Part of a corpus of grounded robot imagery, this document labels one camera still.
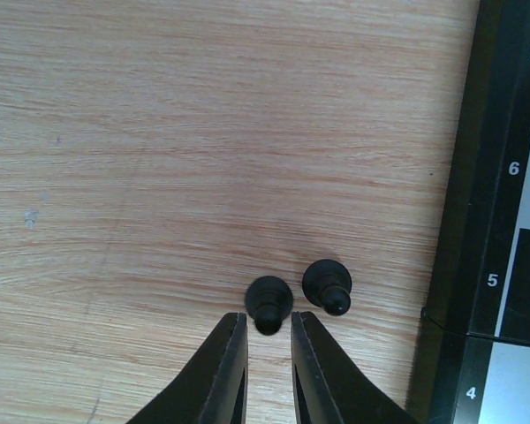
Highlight black pawn pair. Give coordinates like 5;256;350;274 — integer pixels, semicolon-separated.
245;276;293;336

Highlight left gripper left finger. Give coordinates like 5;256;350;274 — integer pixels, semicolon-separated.
129;313;248;424

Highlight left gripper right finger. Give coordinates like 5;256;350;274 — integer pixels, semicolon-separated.
291;312;416;424

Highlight black and grey chessboard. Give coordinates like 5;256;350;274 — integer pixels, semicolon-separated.
406;1;530;423

